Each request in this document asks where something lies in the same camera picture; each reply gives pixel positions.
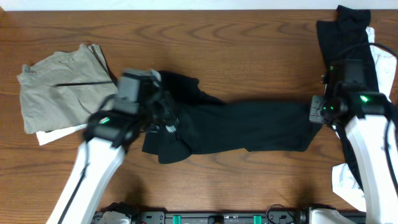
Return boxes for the black garment in pile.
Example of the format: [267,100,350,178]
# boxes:
[317,6,379,188]

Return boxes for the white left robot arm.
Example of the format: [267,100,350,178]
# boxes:
[47,78,177,223]

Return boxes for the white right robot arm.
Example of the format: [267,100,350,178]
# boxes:
[309,91,397,223]

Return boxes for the black logo t-shirt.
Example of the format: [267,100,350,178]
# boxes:
[142,70,322,164]

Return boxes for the folded beige t-shirt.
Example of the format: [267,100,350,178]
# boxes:
[17,44,118,134]

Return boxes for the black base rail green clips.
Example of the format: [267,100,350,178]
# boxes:
[91,203,366,224]

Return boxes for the folded white garment under beige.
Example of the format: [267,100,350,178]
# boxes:
[36,124,86,146]

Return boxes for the white garment in pile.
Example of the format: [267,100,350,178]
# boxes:
[331,46,397,212]

